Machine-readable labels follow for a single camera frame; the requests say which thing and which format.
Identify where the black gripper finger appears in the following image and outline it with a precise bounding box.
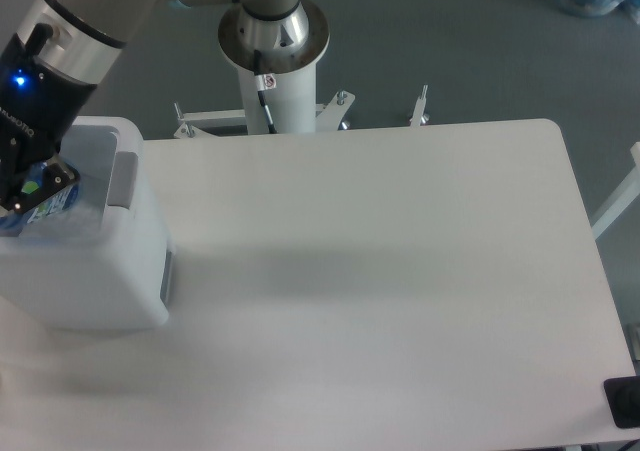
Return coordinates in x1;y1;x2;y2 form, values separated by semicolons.
10;155;81;215

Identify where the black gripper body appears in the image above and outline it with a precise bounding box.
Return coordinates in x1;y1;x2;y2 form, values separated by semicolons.
1;35;97;204

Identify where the blue-capped plastic bottle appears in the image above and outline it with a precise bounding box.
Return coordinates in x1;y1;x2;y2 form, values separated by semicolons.
1;159;81;237

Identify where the white plastic bag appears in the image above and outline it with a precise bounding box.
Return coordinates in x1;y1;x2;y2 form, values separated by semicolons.
19;178;108;239

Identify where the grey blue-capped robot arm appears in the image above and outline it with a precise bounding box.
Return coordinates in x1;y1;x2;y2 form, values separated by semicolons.
1;0;329;218

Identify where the white trash can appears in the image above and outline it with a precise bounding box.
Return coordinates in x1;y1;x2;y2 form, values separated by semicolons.
1;116;175;330

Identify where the black device at table edge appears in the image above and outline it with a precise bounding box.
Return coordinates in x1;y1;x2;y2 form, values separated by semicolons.
603;376;639;429

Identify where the white metal base frame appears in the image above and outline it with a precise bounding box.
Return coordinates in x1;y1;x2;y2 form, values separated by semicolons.
173;84;430;139

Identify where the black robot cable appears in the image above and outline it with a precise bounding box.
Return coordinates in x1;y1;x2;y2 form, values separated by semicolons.
252;49;278;135

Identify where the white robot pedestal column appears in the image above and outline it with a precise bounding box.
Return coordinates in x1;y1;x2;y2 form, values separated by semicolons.
237;64;316;135

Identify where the white frame at right edge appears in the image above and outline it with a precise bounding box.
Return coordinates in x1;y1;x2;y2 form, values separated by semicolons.
591;142;639;240

